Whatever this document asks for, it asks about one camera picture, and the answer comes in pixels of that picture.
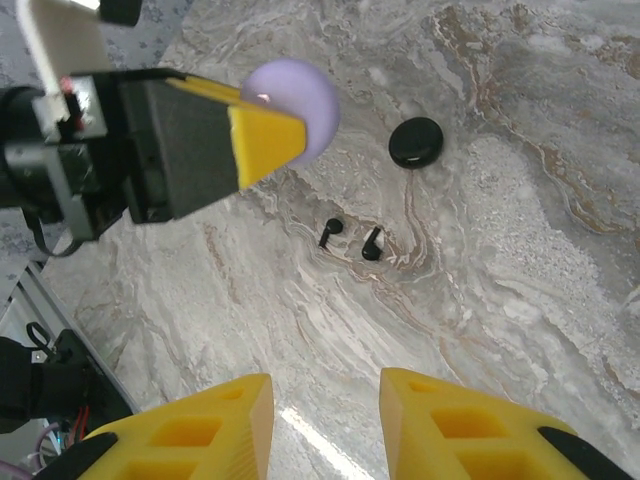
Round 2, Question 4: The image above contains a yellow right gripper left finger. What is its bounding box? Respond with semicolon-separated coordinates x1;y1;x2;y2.
32;372;275;480

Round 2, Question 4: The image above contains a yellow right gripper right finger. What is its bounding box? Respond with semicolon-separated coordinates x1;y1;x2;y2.
378;367;634;480

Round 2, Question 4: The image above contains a purple earbud charging case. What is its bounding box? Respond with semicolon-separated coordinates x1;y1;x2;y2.
241;58;342;169

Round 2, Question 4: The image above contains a black wireless earbud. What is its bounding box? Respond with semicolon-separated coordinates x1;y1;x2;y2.
360;226;385;263
318;218;344;250

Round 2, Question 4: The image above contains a black earbud charging case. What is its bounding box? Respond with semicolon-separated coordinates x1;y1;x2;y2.
388;116;446;170

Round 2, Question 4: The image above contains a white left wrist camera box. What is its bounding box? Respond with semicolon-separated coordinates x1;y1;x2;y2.
14;0;144;121

